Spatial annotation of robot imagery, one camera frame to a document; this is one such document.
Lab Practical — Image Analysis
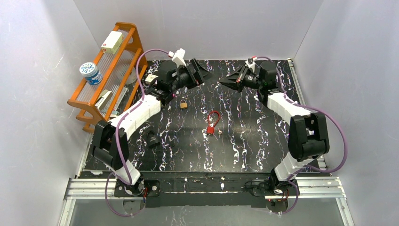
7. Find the brass padlock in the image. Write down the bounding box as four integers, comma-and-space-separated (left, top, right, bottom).
180, 99, 188, 109

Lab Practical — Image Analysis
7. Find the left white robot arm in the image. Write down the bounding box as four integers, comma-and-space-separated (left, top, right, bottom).
89, 59, 213, 196

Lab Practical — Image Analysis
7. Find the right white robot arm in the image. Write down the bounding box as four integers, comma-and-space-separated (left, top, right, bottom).
219, 61, 330, 192

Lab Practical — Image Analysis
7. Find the black padlock key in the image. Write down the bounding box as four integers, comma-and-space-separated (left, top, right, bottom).
168, 135, 175, 147

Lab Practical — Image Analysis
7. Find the small white cardboard box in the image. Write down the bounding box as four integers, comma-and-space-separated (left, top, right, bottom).
144, 74, 158, 85

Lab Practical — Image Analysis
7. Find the clear glass bowl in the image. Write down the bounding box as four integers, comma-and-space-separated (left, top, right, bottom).
125, 68, 137, 85

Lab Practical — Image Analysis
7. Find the black padlock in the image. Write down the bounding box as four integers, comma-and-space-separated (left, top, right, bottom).
147, 130, 161, 148

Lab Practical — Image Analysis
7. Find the orange wooden shelf rack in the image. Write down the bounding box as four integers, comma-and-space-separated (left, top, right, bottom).
67, 22, 148, 133

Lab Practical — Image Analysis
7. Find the white green box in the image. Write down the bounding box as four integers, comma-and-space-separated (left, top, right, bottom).
101, 31, 124, 54

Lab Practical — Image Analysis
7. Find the white stapler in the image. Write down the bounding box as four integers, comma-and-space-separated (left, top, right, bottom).
95, 89, 113, 111

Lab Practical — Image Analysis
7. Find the blue white round jar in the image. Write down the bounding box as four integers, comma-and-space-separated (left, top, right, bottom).
79, 62, 103, 85

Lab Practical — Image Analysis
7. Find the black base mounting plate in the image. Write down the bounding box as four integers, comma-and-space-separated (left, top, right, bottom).
114, 176, 297, 209

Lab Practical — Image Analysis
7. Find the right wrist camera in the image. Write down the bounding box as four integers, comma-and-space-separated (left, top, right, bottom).
245, 56, 257, 73

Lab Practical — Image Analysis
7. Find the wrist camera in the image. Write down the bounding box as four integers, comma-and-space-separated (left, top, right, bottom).
168, 48, 187, 68
245, 56, 257, 73

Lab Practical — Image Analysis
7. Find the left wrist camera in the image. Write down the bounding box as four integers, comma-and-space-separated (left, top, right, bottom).
168, 48, 187, 68

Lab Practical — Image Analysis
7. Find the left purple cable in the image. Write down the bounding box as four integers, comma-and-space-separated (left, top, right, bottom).
105, 48, 172, 218

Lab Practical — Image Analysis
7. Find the red cable padlock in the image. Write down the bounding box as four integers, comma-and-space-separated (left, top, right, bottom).
206, 111, 221, 136

